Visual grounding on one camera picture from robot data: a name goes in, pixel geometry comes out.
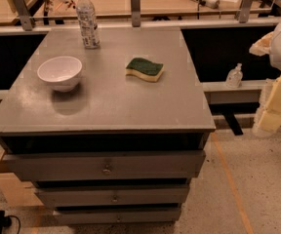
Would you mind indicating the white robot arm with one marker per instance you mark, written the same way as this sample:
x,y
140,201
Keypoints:
x,y
275,50

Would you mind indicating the grey drawer cabinet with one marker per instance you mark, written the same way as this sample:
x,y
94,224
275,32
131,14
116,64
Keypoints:
x,y
108,111

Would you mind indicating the green and yellow sponge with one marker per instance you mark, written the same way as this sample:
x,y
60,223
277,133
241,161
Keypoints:
x,y
145,69

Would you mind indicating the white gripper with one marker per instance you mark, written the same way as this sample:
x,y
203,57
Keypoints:
x,y
268,121

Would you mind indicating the middle metal railing bracket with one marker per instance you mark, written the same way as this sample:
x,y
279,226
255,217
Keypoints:
x,y
136,12

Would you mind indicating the white bowl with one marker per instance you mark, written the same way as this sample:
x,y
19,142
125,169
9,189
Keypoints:
x,y
61,74

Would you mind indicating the bottom grey drawer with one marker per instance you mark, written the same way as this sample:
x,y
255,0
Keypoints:
x,y
130,215

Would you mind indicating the black power adapter with cable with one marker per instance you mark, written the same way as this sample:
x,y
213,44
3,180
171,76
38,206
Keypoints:
x,y
6,221

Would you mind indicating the clear plastic water bottle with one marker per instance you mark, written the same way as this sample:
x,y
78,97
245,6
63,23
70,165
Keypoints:
x,y
87,18

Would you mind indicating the grey drawer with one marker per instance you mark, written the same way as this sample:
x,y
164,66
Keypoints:
x,y
112,196
104,165
130,215

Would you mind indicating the left metal railing bracket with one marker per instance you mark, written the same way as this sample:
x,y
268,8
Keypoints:
x,y
26,21

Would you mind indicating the top grey drawer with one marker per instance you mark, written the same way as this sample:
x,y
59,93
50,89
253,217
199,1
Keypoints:
x,y
104,165

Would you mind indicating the middle grey drawer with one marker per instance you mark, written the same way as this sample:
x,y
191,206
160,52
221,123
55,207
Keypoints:
x,y
112,196

